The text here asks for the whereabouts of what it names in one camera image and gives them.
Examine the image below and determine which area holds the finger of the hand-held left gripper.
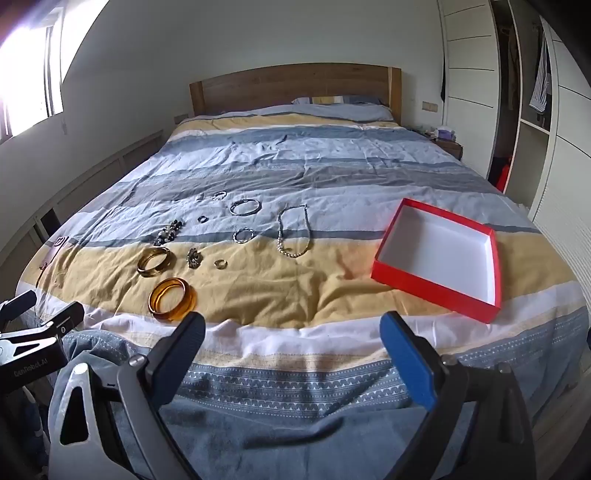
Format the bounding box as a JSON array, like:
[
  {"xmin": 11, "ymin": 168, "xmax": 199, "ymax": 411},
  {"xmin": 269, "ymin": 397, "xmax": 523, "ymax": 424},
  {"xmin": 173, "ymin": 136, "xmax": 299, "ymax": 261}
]
[
  {"xmin": 25, "ymin": 302, "xmax": 86, "ymax": 343},
  {"xmin": 0, "ymin": 291, "xmax": 38, "ymax": 324}
]

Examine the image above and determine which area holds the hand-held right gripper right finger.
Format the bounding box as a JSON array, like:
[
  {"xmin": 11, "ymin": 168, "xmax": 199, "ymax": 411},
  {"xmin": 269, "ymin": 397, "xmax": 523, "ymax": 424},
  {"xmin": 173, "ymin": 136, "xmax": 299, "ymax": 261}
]
[{"xmin": 379, "ymin": 311, "xmax": 539, "ymax": 480}]

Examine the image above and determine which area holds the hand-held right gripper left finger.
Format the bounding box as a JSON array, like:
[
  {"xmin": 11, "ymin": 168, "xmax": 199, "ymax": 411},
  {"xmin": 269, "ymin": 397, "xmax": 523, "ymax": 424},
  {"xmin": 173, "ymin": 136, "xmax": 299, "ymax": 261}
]
[{"xmin": 48, "ymin": 311, "xmax": 206, "ymax": 480}]

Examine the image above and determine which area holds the amber orange bangle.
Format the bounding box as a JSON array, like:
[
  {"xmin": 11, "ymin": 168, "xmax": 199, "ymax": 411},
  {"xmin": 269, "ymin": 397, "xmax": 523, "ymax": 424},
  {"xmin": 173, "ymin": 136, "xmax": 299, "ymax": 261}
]
[{"xmin": 148, "ymin": 277, "xmax": 198, "ymax": 321}]

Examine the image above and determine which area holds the golden brown bangle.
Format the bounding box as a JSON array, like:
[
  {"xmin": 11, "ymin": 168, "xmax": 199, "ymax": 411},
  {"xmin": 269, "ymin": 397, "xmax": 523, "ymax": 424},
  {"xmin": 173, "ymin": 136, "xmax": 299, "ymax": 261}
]
[{"xmin": 137, "ymin": 246, "xmax": 177, "ymax": 278}]

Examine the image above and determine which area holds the dark beaded bracelet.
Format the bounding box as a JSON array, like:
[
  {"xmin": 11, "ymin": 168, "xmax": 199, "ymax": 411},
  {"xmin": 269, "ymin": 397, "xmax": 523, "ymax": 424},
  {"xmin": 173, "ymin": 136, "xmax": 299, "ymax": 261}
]
[{"xmin": 153, "ymin": 220, "xmax": 184, "ymax": 246}]

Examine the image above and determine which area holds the red shallow cardboard box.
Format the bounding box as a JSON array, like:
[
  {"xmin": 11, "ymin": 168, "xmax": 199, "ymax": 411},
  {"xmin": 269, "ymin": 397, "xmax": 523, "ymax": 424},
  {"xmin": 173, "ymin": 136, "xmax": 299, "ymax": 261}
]
[{"xmin": 370, "ymin": 198, "xmax": 502, "ymax": 324}]

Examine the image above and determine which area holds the person's jeans leg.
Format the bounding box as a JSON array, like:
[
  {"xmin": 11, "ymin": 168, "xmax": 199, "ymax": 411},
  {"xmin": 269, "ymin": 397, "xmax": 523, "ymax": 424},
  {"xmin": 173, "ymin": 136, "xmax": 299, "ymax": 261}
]
[{"xmin": 48, "ymin": 330, "xmax": 416, "ymax": 480}]

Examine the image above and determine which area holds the thin silver bangle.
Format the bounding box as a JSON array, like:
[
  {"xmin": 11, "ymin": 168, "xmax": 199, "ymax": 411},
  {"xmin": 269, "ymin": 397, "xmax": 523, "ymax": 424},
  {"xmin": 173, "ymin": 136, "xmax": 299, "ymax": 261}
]
[{"xmin": 230, "ymin": 198, "xmax": 262, "ymax": 217}]

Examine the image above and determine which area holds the red object in wardrobe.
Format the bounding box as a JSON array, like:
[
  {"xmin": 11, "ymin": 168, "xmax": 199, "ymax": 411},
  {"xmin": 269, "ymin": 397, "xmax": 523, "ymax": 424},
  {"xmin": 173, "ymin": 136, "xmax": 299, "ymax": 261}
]
[{"xmin": 496, "ymin": 157, "xmax": 513, "ymax": 191}]

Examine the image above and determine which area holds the wooden nightstand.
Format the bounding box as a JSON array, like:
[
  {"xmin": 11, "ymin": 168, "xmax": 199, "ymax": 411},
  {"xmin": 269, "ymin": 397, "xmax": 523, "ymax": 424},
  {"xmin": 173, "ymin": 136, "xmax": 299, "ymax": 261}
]
[{"xmin": 434, "ymin": 138, "xmax": 464, "ymax": 160}]

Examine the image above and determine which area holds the window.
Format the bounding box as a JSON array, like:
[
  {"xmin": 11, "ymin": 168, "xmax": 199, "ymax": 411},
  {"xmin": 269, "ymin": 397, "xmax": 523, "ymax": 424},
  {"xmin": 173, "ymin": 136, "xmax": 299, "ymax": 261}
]
[{"xmin": 0, "ymin": 18, "xmax": 65, "ymax": 139}]

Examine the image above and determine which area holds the bed with striped duvet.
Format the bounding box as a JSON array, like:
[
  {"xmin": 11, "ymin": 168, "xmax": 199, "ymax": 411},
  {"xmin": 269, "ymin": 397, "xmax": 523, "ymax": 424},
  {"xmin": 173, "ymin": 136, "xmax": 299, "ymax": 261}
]
[{"xmin": 16, "ymin": 104, "xmax": 589, "ymax": 416}]

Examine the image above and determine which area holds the striped pillow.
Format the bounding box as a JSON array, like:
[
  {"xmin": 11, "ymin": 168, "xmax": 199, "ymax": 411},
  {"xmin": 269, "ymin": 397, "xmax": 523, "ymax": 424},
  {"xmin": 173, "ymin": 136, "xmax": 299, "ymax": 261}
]
[{"xmin": 292, "ymin": 95, "xmax": 393, "ymax": 121}]

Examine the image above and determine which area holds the white wardrobe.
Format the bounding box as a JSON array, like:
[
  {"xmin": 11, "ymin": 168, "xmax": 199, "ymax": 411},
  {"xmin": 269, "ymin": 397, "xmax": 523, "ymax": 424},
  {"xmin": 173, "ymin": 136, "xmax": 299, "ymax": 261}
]
[{"xmin": 436, "ymin": 0, "xmax": 591, "ymax": 241}]

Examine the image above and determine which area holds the wooden headboard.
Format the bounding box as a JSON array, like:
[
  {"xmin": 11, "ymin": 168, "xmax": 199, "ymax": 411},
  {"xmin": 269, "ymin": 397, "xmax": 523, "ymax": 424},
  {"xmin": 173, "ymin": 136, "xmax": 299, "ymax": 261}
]
[{"xmin": 189, "ymin": 64, "xmax": 402, "ymax": 123}]

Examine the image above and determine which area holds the hanging striped shirt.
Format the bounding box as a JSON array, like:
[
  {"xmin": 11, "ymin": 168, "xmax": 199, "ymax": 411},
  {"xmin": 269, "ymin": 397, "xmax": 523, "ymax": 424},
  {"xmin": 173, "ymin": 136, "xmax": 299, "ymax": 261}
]
[{"xmin": 529, "ymin": 32, "xmax": 552, "ymax": 114}]

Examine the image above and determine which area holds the pink card with strap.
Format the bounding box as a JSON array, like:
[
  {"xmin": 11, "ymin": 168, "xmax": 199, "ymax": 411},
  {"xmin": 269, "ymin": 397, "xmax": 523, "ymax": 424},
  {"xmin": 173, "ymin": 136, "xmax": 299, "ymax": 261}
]
[{"xmin": 39, "ymin": 235, "xmax": 70, "ymax": 271}]

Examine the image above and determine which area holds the low white wall cabinet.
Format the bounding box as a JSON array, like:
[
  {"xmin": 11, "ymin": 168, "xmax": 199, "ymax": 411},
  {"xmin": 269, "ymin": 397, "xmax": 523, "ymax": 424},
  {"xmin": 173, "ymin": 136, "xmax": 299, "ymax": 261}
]
[{"xmin": 0, "ymin": 129, "xmax": 164, "ymax": 259}]

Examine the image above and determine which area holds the silver chain necklace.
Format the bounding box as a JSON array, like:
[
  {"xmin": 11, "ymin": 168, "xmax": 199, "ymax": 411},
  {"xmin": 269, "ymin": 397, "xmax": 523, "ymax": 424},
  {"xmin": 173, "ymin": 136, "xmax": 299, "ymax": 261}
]
[{"xmin": 277, "ymin": 203, "xmax": 312, "ymax": 259}]

